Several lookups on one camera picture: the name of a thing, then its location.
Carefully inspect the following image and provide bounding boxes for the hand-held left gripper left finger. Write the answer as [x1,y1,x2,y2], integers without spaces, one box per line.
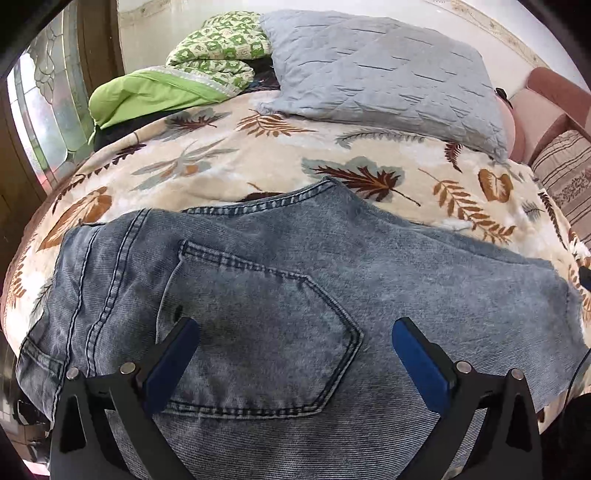
[48,316,201,480]

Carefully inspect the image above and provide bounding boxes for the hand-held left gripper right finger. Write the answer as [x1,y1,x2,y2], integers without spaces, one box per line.
[392,316,546,480]

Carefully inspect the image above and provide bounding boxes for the blue denim pants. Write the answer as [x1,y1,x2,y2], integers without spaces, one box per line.
[16,178,587,480]

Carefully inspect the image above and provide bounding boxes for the striped cushion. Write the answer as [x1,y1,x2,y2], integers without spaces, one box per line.
[529,129,591,241]

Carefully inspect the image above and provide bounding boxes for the leaf print blanket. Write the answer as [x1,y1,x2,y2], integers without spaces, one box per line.
[0,90,591,423]

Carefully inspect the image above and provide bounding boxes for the pink sofa armrest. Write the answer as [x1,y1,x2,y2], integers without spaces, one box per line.
[499,90,529,162]

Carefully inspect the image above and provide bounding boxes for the lime green cloth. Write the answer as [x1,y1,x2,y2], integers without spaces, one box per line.
[88,66,241,141]

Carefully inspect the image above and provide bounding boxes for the grey quilted pillow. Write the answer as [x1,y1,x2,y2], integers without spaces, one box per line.
[254,9,509,162]

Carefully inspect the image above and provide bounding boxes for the wooden door with stained glass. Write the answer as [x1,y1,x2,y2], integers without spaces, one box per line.
[0,0,125,199]

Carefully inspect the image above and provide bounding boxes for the dark cloth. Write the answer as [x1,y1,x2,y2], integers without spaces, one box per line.
[92,55,283,151]

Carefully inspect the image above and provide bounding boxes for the green white patterned quilt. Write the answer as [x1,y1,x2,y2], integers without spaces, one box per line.
[165,11,273,86]

